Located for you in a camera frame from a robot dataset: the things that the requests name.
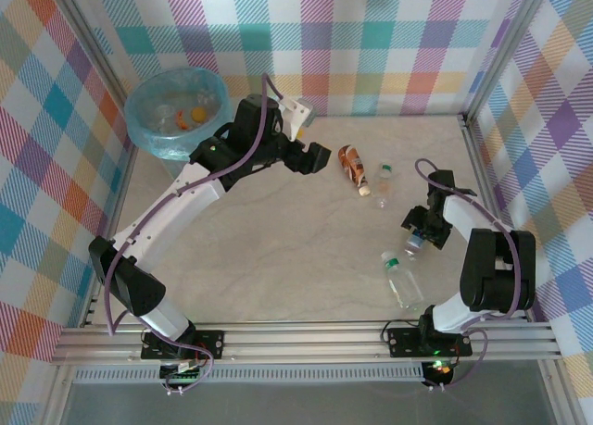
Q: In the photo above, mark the slim clear bottle green cap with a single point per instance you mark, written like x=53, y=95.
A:
x=383, y=184

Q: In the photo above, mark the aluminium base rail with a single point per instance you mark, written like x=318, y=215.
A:
x=301, y=341

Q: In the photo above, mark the brown coffee bottle white cap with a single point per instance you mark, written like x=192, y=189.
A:
x=352, y=163

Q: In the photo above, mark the wide clear bottle green cap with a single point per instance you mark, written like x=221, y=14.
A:
x=403, y=286

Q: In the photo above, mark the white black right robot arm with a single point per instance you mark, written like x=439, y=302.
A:
x=491, y=277

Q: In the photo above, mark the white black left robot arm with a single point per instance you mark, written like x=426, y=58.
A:
x=162, y=221

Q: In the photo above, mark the clear bottle blue label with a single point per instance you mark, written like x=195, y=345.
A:
x=413, y=244

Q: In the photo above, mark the bin with blue bag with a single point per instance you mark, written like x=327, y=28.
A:
x=157, y=140

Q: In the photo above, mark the aluminium frame post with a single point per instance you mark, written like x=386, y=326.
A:
x=505, y=50
x=95, y=50

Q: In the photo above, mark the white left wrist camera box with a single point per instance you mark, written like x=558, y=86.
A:
x=296, y=112

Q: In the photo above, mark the aluminium side rail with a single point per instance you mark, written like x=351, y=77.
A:
x=477, y=166

